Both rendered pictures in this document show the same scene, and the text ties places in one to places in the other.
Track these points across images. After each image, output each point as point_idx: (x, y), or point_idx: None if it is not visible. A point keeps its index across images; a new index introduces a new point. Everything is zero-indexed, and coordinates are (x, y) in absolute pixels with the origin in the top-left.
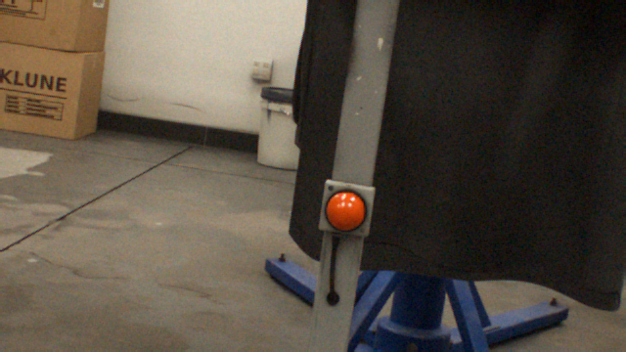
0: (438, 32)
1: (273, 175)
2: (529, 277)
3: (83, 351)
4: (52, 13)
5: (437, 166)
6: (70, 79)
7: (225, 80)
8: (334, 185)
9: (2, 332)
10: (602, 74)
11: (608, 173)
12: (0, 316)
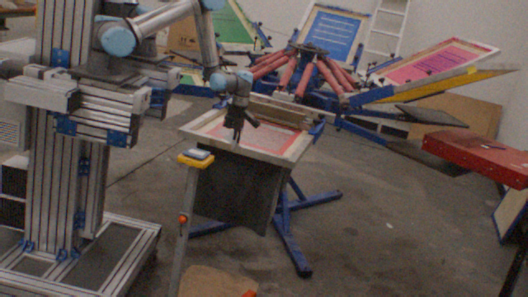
0: (224, 167)
1: None
2: (245, 225)
3: (171, 200)
4: (198, 47)
5: (223, 197)
6: None
7: None
8: (181, 213)
9: (148, 190)
10: (263, 181)
11: (263, 205)
12: (150, 184)
